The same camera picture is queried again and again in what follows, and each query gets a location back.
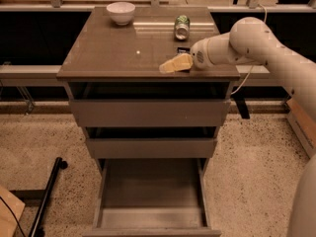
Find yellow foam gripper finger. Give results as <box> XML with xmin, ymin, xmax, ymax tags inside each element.
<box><xmin>159</xmin><ymin>53</ymin><xmax>193</xmax><ymax>73</ymax></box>

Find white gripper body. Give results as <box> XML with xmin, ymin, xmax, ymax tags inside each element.
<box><xmin>190</xmin><ymin>39</ymin><xmax>213</xmax><ymax>69</ymax></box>

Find blue rxbar blueberry packet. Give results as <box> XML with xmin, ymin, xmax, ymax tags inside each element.
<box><xmin>177</xmin><ymin>47</ymin><xmax>191</xmax><ymax>54</ymax></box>

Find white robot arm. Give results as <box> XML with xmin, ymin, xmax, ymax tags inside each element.
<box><xmin>159</xmin><ymin>17</ymin><xmax>316</xmax><ymax>237</ymax></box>

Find grey top drawer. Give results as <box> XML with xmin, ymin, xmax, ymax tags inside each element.
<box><xmin>69</xmin><ymin>99</ymin><xmax>230</xmax><ymax>127</ymax></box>

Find grey three-drawer cabinet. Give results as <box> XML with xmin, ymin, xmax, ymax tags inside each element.
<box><xmin>56</xmin><ymin>5</ymin><xmax>241</xmax><ymax>237</ymax></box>

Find grey middle drawer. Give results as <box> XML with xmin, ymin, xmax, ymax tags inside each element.
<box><xmin>86</xmin><ymin>126</ymin><xmax>216</xmax><ymax>159</ymax></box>

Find grey open bottom drawer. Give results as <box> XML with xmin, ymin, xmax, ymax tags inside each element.
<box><xmin>83</xmin><ymin>159</ymin><xmax>221</xmax><ymax>237</ymax></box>

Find green soda can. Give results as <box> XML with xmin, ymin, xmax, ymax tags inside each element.
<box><xmin>174</xmin><ymin>15</ymin><xmax>190</xmax><ymax>40</ymax></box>

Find white ceramic bowl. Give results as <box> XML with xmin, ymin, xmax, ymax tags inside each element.
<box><xmin>106</xmin><ymin>2</ymin><xmax>135</xmax><ymax>26</ymax></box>

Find cardboard box at right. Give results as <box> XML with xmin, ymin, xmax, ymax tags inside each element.
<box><xmin>286</xmin><ymin>98</ymin><xmax>316</xmax><ymax>158</ymax></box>

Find black metal stand leg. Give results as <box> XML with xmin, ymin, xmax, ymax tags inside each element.
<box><xmin>11</xmin><ymin>157</ymin><xmax>68</xmax><ymax>237</ymax></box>

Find cardboard piece at left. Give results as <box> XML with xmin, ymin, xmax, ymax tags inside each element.
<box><xmin>0</xmin><ymin>186</ymin><xmax>25</xmax><ymax>237</ymax></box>

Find white power cable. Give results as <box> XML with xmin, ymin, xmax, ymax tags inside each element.
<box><xmin>230</xmin><ymin>4</ymin><xmax>269</xmax><ymax>96</ymax></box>

